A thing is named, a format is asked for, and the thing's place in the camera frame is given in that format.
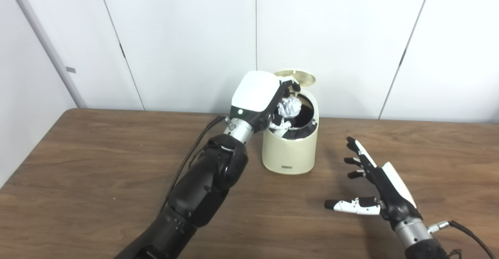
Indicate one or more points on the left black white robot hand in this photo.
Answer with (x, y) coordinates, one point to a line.
(253, 91)

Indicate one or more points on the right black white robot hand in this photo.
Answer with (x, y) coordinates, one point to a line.
(393, 196)

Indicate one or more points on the white paper ball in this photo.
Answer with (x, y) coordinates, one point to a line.
(289, 107)

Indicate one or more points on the cream round bin lid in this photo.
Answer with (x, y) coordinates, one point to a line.
(304, 79)

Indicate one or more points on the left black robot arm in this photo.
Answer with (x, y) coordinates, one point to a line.
(202, 185)

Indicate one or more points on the black bin liner bag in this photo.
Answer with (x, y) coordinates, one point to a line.
(306, 118)

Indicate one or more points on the cream-colored bin body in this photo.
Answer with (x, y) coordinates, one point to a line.
(288, 154)

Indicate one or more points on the small grey wall tag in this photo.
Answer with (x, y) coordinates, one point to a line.
(70, 69)

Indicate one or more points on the grey wall corner post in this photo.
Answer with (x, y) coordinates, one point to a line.
(46, 44)

